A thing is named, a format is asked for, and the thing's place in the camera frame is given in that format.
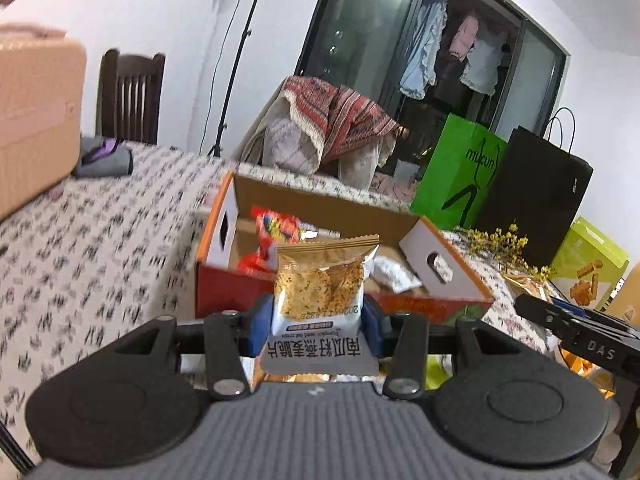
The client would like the light green snack box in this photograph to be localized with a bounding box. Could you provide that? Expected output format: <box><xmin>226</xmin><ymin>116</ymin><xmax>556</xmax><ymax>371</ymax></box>
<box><xmin>550</xmin><ymin>216</ymin><xmax>630</xmax><ymax>311</ymax></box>

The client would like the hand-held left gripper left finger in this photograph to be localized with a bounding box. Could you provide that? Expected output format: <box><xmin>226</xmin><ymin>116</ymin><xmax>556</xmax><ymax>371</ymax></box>
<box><xmin>112</xmin><ymin>294</ymin><xmax>274</xmax><ymax>402</ymax></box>

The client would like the black sliding door frame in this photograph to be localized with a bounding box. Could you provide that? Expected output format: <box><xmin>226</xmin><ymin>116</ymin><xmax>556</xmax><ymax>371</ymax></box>
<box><xmin>302</xmin><ymin>0</ymin><xmax>571</xmax><ymax>196</ymax></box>

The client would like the hanging pink garment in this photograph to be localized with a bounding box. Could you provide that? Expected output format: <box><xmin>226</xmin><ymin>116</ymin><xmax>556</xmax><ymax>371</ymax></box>
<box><xmin>447</xmin><ymin>14</ymin><xmax>481</xmax><ymax>61</ymax></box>

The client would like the dark wooden chair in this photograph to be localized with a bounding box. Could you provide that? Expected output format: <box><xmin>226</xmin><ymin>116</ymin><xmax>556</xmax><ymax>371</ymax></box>
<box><xmin>96</xmin><ymin>49</ymin><xmax>166</xmax><ymax>146</ymax></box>

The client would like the small white snack packet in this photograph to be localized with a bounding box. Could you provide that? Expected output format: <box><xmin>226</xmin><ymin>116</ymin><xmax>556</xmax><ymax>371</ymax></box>
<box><xmin>372</xmin><ymin>256</ymin><xmax>427</xmax><ymax>294</ymax></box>

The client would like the hanging white garment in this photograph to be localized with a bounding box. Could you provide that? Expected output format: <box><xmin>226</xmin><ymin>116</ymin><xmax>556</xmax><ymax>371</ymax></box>
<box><xmin>460</xmin><ymin>30</ymin><xmax>504</xmax><ymax>95</ymax></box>

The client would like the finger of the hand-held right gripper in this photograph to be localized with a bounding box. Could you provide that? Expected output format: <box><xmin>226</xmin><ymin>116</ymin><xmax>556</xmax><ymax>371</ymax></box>
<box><xmin>552</xmin><ymin>298</ymin><xmax>631</xmax><ymax>329</ymax></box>
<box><xmin>515</xmin><ymin>294</ymin><xmax>584</xmax><ymax>336</ymax></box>

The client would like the beige covered chair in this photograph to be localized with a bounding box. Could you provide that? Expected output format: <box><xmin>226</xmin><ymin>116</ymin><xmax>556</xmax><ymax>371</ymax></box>
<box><xmin>232</xmin><ymin>80</ymin><xmax>397</xmax><ymax>192</ymax></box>

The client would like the black paper bag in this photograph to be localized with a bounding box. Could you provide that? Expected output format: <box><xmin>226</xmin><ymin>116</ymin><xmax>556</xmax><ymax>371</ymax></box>
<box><xmin>472</xmin><ymin>107</ymin><xmax>595</xmax><ymax>269</ymax></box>

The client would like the studio light stand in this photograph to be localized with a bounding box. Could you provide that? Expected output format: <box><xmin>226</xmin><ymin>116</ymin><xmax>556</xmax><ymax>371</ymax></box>
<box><xmin>206</xmin><ymin>0</ymin><xmax>286</xmax><ymax>159</ymax></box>

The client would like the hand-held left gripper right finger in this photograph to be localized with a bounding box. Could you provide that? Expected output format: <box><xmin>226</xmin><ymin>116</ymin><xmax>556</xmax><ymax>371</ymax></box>
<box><xmin>362</xmin><ymin>296</ymin><xmax>494</xmax><ymax>397</ymax></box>

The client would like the red snack packet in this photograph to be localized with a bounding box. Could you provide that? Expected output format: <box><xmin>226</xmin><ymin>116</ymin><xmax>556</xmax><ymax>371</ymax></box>
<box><xmin>239</xmin><ymin>206</ymin><xmax>307</xmax><ymax>275</ymax></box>

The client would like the grey purple cloth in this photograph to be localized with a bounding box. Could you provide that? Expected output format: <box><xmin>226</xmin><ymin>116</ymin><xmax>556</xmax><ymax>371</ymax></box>
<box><xmin>70</xmin><ymin>136</ymin><xmax>134</xmax><ymax>179</ymax></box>

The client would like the tan cardboard box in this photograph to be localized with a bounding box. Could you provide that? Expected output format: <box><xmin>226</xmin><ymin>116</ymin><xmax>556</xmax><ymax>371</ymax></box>
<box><xmin>604</xmin><ymin>260</ymin><xmax>640</xmax><ymax>322</ymax></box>

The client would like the white bowl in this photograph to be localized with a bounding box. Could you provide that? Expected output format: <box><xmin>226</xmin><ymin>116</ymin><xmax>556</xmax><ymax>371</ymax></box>
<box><xmin>600</xmin><ymin>394</ymin><xmax>625</xmax><ymax>467</ymax></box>

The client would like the yellow flower branch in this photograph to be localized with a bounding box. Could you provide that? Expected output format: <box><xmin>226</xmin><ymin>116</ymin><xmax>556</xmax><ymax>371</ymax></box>
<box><xmin>465</xmin><ymin>220</ymin><xmax>556</xmax><ymax>282</ymax></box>

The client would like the bowl of orange slices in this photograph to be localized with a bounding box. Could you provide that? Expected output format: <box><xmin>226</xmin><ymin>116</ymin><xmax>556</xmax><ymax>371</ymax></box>
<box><xmin>561</xmin><ymin>346</ymin><xmax>617</xmax><ymax>399</ymax></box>

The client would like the red patterned cloth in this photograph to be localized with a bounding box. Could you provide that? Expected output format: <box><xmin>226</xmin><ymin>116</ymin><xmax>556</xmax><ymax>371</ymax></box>
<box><xmin>279</xmin><ymin>76</ymin><xmax>405</xmax><ymax>165</ymax></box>

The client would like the gold foil packet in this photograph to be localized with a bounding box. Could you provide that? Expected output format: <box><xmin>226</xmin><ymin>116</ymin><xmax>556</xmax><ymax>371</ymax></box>
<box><xmin>502</xmin><ymin>272</ymin><xmax>551</xmax><ymax>304</ymax></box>

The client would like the white cracker snack packet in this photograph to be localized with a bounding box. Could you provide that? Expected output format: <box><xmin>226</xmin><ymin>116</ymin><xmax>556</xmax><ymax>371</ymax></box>
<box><xmin>259</xmin><ymin>234</ymin><xmax>382</xmax><ymax>376</ymax></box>

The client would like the orange cardboard box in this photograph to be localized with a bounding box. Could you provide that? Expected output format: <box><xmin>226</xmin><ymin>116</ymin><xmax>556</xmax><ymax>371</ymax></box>
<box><xmin>195</xmin><ymin>170</ymin><xmax>496</xmax><ymax>323</ymax></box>

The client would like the green paper bag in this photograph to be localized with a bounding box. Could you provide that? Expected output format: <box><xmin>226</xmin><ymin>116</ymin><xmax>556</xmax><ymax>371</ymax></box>
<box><xmin>410</xmin><ymin>112</ymin><xmax>509</xmax><ymax>231</ymax></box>

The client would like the hanging blue garment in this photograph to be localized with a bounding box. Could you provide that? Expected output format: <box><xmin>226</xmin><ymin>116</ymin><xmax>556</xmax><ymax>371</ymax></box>
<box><xmin>400</xmin><ymin>0</ymin><xmax>449</xmax><ymax>101</ymax></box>

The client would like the pink suitcase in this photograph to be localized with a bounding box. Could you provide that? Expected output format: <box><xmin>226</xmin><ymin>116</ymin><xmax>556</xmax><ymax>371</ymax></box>
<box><xmin>0</xmin><ymin>22</ymin><xmax>89</xmax><ymax>222</ymax></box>

